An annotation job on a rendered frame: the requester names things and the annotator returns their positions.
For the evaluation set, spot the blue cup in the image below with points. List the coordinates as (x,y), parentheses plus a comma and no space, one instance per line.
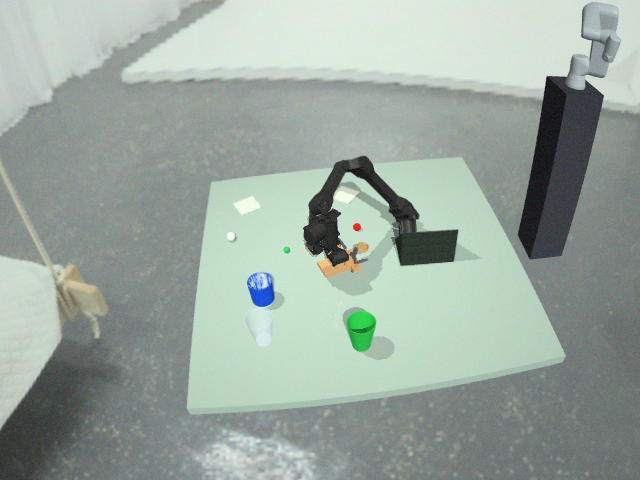
(261,291)

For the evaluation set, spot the green cup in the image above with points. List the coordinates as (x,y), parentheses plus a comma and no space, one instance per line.
(361,327)

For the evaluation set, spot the white flat square tile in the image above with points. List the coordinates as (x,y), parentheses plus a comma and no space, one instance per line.
(345,194)
(247,205)

